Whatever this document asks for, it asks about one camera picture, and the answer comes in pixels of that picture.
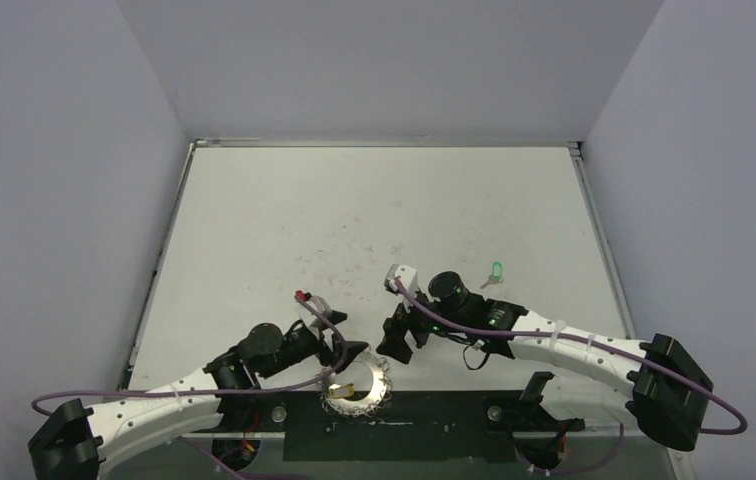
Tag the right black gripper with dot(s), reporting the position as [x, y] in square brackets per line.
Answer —
[406, 321]

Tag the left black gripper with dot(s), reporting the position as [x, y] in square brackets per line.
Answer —
[336, 356]

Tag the metal disc with key rings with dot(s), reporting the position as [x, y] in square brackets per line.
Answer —
[369, 374]

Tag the key with yellow tag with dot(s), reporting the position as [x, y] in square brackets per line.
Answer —
[339, 391]

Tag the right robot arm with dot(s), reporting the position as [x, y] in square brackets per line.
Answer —
[598, 362]

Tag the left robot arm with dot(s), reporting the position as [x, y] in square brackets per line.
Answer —
[79, 441]

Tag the key with green tag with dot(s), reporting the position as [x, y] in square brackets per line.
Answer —
[495, 276]

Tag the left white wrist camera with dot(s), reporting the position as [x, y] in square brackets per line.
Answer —
[313, 310]

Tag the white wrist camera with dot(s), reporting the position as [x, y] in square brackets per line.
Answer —
[313, 310]
[406, 274]

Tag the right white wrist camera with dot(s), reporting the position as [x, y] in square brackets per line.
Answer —
[406, 274]

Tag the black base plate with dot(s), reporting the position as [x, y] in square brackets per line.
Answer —
[412, 426]

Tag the aluminium frame rail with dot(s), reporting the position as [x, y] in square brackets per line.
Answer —
[670, 414]

